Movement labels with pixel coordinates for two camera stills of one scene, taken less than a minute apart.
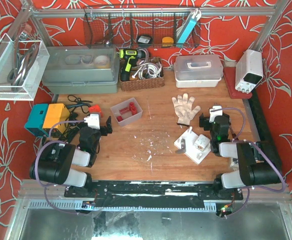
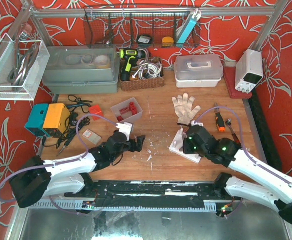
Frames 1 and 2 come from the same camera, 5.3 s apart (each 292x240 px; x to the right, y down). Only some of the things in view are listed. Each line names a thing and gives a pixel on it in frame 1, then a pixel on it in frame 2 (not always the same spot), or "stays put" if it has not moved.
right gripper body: (205, 121) -> (186, 146)
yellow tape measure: (167, 41) stays put
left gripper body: (104, 129) -> (133, 145)
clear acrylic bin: (17, 71) stays put
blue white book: (194, 17) stays put
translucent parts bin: (126, 112) stays put
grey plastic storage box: (81, 69) stays put
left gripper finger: (108, 128) -> (137, 147)
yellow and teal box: (42, 116) stays put
